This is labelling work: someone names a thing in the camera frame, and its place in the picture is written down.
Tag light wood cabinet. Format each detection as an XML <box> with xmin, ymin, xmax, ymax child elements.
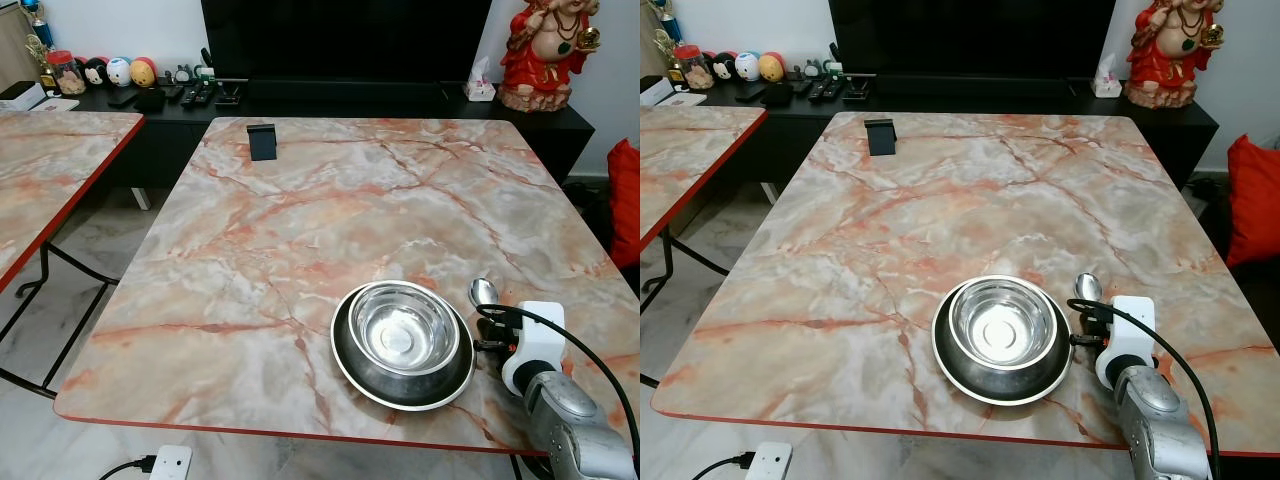
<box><xmin>0</xmin><ymin>0</ymin><xmax>41</xmax><ymax>89</ymax></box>
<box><xmin>640</xmin><ymin>0</ymin><xmax>667</xmax><ymax>81</ymax></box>

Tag clear jar with red lid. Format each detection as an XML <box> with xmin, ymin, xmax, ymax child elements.
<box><xmin>673</xmin><ymin>45</ymin><xmax>714</xmax><ymax>92</ymax></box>
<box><xmin>47</xmin><ymin>50</ymin><xmax>87</xmax><ymax>97</ymax></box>

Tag black phone stand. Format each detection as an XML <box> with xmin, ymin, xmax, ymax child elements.
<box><xmin>866</xmin><ymin>118</ymin><xmax>898</xmax><ymax>157</ymax></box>
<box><xmin>247</xmin><ymin>122</ymin><xmax>279</xmax><ymax>162</ymax></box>

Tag white power strip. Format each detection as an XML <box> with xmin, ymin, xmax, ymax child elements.
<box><xmin>744</xmin><ymin>441</ymin><xmax>794</xmax><ymax>480</ymax></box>
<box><xmin>147</xmin><ymin>444</ymin><xmax>194</xmax><ymax>480</ymax></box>

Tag black plug with cable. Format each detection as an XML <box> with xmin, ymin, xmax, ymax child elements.
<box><xmin>96</xmin><ymin>454</ymin><xmax>157</xmax><ymax>480</ymax></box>
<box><xmin>689</xmin><ymin>451</ymin><xmax>754</xmax><ymax>480</ymax></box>

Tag black flat television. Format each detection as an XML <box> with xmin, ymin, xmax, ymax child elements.
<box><xmin>828</xmin><ymin>0</ymin><xmax>1117</xmax><ymax>82</ymax></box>
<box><xmin>200</xmin><ymin>0</ymin><xmax>494</xmax><ymax>84</ymax></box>

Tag black metal table frame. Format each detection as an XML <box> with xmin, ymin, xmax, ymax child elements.
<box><xmin>0</xmin><ymin>238</ymin><xmax>119</xmax><ymax>399</ymax></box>
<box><xmin>640</xmin><ymin>226</ymin><xmax>733</xmax><ymax>391</ymax></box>

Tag black plate with white rim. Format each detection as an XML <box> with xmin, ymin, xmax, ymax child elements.
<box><xmin>931</xmin><ymin>274</ymin><xmax>1074</xmax><ymax>407</ymax></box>
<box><xmin>330</xmin><ymin>280</ymin><xmax>477</xmax><ymax>412</ymax></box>

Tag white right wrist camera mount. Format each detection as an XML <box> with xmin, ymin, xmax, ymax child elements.
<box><xmin>500</xmin><ymin>300</ymin><xmax>567</xmax><ymax>397</ymax></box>
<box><xmin>1095</xmin><ymin>294</ymin><xmax>1159</xmax><ymax>392</ymax></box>

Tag gold trophy with blue ball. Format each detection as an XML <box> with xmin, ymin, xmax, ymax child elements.
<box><xmin>20</xmin><ymin>0</ymin><xmax>57</xmax><ymax>73</ymax></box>
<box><xmin>645</xmin><ymin>0</ymin><xmax>683</xmax><ymax>68</ymax></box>

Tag red cushion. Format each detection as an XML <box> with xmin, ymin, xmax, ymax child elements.
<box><xmin>606</xmin><ymin>139</ymin><xmax>641</xmax><ymax>271</ymax></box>
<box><xmin>1224</xmin><ymin>134</ymin><xmax>1280</xmax><ymax>270</ymax></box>

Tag red laughing Buddha statue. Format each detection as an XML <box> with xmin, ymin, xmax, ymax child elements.
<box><xmin>1124</xmin><ymin>0</ymin><xmax>1227</xmax><ymax>110</ymax></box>
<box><xmin>497</xmin><ymin>0</ymin><xmax>602</xmax><ymax>114</ymax></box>

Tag stainless steel bowl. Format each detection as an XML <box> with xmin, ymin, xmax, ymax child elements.
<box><xmin>949</xmin><ymin>278</ymin><xmax>1059</xmax><ymax>372</ymax></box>
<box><xmin>347</xmin><ymin>282</ymin><xmax>462</xmax><ymax>377</ymax></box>

